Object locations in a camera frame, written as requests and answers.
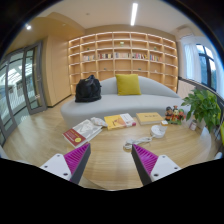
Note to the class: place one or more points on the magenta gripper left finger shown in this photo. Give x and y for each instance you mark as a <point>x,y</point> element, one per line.
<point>69,166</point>

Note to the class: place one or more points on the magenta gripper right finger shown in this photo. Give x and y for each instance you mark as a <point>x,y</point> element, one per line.
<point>151,167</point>

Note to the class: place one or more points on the white round charger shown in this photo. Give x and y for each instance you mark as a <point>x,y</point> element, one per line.
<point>157,132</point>

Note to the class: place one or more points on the red and grey book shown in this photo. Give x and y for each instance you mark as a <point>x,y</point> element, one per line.
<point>82,133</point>

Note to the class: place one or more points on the yellow flat book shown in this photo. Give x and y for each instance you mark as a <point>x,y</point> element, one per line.
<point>149,118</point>

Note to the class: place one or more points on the yellow and white book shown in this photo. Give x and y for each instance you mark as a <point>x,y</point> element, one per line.
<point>119,121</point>

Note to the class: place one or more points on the colourful toy figurines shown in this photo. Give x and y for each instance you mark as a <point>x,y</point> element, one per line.
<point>173,115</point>

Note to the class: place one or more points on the grey curved sofa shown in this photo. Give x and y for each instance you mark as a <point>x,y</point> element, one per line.
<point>154,97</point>

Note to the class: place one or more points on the black backpack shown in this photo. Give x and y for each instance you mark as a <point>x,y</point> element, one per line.
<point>88,90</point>

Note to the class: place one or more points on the green potted plant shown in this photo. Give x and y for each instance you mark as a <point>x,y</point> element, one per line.
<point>203,105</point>

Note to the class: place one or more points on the yellow cushion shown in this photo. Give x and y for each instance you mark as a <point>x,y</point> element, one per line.
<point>128,84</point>

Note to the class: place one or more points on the glass double door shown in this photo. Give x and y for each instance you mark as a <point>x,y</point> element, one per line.
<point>21,88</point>

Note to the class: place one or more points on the white window curtain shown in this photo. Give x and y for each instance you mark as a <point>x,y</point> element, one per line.
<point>193,67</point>

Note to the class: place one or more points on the ceiling strip light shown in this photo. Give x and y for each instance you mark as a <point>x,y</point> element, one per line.
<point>133,13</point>

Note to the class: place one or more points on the wooden wall bookshelf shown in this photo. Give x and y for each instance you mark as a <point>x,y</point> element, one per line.
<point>109,53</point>

